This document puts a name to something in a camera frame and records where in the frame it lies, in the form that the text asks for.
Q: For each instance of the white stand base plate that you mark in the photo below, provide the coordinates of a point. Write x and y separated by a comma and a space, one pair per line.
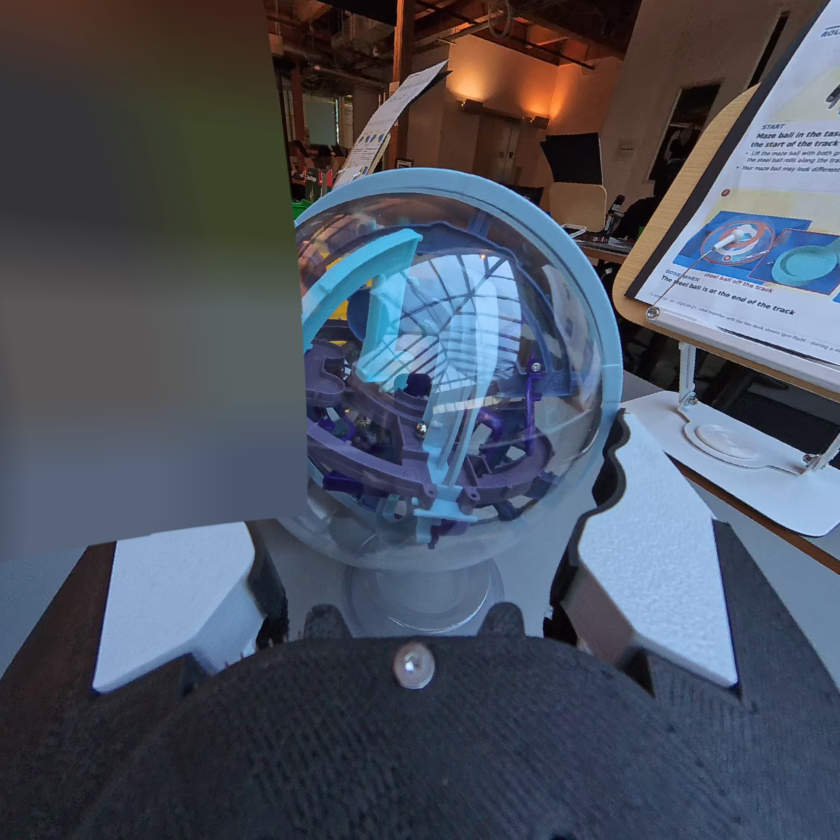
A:
754, 485

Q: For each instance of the printed instruction sheet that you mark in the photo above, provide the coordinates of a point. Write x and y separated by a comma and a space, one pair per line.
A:
754, 197

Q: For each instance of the paper instruction stand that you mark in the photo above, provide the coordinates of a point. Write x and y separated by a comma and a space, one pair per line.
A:
400, 105

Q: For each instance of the black wall poster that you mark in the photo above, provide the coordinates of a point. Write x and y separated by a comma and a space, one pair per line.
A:
689, 131

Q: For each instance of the clear maze ball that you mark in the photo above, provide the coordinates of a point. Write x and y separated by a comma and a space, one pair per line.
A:
459, 394

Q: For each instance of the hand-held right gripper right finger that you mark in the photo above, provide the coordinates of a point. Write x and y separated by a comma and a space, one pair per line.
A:
649, 577

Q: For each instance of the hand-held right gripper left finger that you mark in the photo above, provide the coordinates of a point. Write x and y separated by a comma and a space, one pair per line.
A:
170, 604

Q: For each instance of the clear plastic ball stand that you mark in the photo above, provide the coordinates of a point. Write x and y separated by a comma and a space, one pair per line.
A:
420, 597

